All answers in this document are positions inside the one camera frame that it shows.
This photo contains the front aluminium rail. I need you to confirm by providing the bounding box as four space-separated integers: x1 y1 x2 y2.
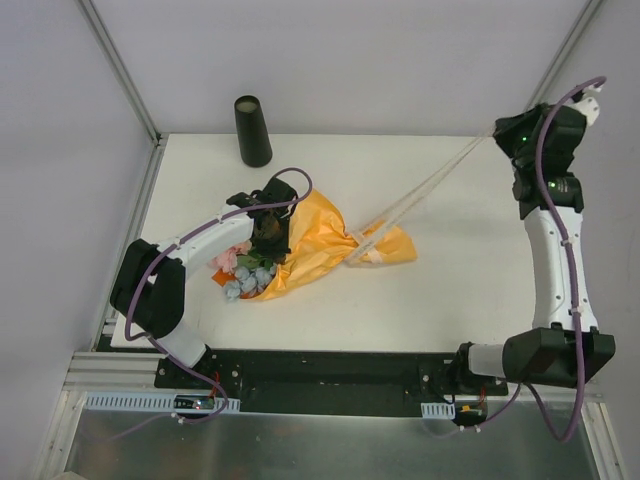
63 352 604 402

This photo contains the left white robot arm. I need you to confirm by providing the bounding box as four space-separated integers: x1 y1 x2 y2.
109 176 307 389

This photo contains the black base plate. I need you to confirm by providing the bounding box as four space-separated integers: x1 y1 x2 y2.
154 349 508 417

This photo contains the right white cable duct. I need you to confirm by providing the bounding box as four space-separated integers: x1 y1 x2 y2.
420 402 456 420

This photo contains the pink and blue flower bouquet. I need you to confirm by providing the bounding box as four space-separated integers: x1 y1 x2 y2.
208 240 277 301

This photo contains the cream lace ribbon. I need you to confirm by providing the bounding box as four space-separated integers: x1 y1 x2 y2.
344 127 495 266

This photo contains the right aluminium frame post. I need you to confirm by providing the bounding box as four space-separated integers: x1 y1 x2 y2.
525 0 606 126

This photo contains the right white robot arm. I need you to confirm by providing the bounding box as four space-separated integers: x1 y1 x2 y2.
442 78 616 395

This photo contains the black conical vase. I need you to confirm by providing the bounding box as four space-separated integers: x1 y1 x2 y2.
234 95 273 168

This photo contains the left white cable duct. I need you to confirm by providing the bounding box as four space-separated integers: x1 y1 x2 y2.
85 392 241 415

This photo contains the aluminium frame post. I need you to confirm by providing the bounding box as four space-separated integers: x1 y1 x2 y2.
525 0 606 126
75 0 162 145

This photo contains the left aluminium frame post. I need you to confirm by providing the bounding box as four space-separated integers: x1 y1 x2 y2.
75 0 162 145

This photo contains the orange wrapping paper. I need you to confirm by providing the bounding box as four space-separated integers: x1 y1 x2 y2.
212 188 419 302

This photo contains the white cable duct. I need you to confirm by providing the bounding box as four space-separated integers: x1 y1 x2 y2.
85 392 241 415
420 402 456 420

